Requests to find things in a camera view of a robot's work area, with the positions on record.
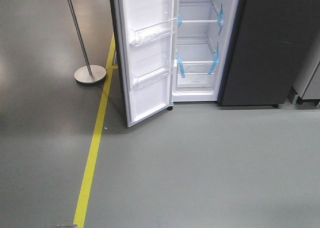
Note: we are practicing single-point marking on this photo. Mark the metal stanchion post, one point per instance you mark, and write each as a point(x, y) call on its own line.
point(88, 74)

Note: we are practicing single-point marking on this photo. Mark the white fridge interior body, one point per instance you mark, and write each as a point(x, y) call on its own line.
point(204, 35)

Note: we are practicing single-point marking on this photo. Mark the lower metal floor plate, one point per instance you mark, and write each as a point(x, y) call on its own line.
point(66, 226)

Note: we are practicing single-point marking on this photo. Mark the grey appliance at right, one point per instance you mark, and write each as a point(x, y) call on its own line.
point(306, 86)

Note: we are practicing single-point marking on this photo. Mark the open fridge door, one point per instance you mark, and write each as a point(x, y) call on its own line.
point(145, 33)

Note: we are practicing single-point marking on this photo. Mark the yellow floor tape line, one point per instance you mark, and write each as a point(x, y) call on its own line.
point(88, 176)

